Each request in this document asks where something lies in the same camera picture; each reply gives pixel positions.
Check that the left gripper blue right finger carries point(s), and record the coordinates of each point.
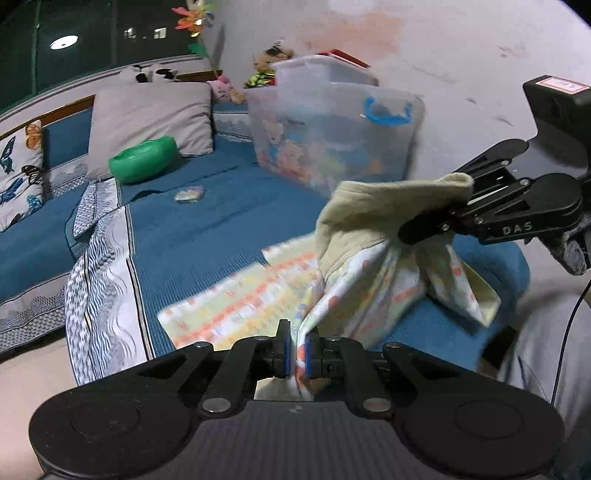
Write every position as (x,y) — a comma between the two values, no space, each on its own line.
(351,371)

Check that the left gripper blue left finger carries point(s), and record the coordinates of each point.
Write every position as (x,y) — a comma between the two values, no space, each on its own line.
(239,369)

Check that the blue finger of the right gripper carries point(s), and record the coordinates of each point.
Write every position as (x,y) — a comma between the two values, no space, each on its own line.
(450,218)
(498,156)

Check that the colourful patterned baby garment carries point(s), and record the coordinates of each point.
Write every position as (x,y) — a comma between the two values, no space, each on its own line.
(353,277)

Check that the clear plastic storage bin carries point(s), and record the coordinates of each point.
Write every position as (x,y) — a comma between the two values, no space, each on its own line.
(309,127)

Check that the white patterned bed sheet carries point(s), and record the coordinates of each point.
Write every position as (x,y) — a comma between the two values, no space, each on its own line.
(105,322)

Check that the blue bed cover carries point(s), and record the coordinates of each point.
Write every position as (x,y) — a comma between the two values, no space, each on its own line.
(182,249)

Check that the small clear plastic packet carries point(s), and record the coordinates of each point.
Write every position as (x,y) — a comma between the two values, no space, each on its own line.
(189,195)

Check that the green round cushion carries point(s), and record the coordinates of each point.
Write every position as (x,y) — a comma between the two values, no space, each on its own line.
(143,161)

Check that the pink plush toy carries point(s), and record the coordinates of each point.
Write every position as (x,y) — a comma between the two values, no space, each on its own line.
(222,91)

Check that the grey pillow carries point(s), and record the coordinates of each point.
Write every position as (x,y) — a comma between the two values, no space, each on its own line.
(127,115)

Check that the large butterfly print pillow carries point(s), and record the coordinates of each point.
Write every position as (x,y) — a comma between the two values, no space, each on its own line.
(21,174)

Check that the panda plush toy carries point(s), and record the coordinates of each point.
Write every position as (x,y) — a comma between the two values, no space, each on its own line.
(155,73)

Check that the orange paper flower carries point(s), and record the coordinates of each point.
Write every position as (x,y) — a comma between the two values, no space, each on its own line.
(195,16)

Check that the dark window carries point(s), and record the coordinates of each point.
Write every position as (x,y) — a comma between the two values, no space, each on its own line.
(49,43)

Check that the blue bin handle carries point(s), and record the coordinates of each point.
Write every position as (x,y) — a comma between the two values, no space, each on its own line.
(381,115)

